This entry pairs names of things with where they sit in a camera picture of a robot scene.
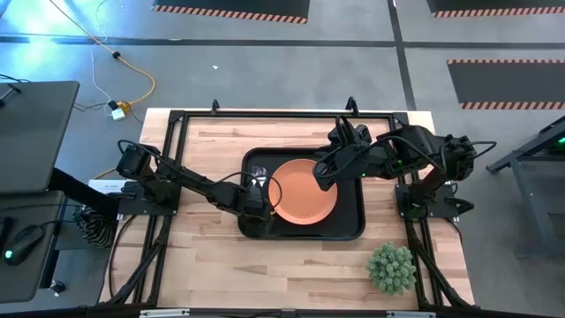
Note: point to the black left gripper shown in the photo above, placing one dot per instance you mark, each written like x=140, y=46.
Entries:
x=253, y=206

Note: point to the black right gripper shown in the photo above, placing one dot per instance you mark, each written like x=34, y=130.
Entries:
x=340, y=161

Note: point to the orange round plate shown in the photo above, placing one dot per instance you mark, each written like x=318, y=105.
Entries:
x=300, y=203

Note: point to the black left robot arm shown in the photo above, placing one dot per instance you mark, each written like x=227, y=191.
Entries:
x=198, y=181

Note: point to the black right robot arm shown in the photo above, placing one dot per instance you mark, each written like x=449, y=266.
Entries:
x=424, y=141

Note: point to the black rectangular tray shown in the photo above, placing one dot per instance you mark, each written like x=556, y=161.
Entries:
x=344, y=221

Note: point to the white label plate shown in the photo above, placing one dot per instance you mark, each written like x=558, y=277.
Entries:
x=103, y=186

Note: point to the small green artificial plant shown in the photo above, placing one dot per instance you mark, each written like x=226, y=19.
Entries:
x=391, y=269

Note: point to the black white striped bundle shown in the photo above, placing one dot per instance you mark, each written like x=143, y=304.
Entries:
x=95, y=227

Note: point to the white power adapter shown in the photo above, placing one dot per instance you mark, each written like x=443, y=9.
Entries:
x=118, y=115

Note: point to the black desk support beam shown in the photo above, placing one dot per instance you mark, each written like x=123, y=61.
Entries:
x=75, y=187

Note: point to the black mat striped edge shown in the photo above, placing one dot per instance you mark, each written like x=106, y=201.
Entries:
x=507, y=84
x=499, y=5
x=229, y=6

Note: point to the grey metal stand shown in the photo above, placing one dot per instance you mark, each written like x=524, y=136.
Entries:
x=536, y=212

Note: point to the small black caster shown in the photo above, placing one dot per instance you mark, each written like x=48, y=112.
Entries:
x=58, y=287

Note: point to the black computer mouse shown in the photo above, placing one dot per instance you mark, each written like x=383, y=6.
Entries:
x=24, y=245

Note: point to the dark desk surface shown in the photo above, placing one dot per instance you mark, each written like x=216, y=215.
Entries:
x=17, y=282

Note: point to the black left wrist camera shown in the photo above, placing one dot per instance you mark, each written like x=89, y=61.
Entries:
x=257, y=187

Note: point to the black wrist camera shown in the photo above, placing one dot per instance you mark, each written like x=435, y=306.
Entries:
x=257, y=187
x=351, y=132

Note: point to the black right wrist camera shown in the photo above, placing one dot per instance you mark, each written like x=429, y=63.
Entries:
x=351, y=132

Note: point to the black metal table frame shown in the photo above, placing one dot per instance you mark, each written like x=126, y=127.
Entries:
x=287, y=115

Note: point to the silver metal bracket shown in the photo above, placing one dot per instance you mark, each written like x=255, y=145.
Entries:
x=411, y=314
x=164, y=313

